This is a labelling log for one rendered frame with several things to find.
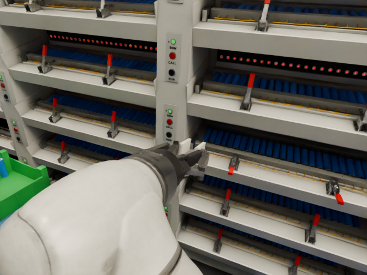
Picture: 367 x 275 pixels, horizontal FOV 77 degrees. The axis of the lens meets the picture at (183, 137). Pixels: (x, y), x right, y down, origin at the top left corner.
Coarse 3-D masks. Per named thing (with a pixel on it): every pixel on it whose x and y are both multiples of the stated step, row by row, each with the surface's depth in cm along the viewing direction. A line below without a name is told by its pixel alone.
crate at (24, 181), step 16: (16, 160) 74; (0, 176) 75; (16, 176) 75; (32, 176) 74; (48, 176) 70; (0, 192) 68; (16, 192) 62; (32, 192) 67; (0, 208) 59; (16, 208) 63
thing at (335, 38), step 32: (224, 0) 65; (256, 0) 64; (288, 0) 61; (320, 0) 59; (352, 0) 57; (192, 32) 57; (224, 32) 54; (256, 32) 52; (288, 32) 51; (320, 32) 50; (352, 32) 49
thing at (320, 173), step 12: (216, 156) 72; (240, 156) 71; (252, 156) 70; (264, 156) 69; (264, 168) 68; (288, 168) 67; (300, 168) 66; (312, 168) 65; (312, 180) 64; (348, 180) 62; (360, 180) 62; (360, 192) 61
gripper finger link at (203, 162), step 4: (204, 156) 46; (208, 156) 47; (200, 160) 43; (204, 160) 44; (200, 164) 41; (204, 164) 41; (200, 168) 40; (204, 168) 40; (196, 176) 41; (200, 180) 40
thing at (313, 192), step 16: (192, 128) 76; (192, 144) 74; (224, 160) 72; (224, 176) 71; (240, 176) 68; (256, 176) 67; (272, 176) 67; (288, 176) 67; (272, 192) 68; (288, 192) 65; (304, 192) 63; (320, 192) 62; (352, 192) 62; (336, 208) 63; (352, 208) 61
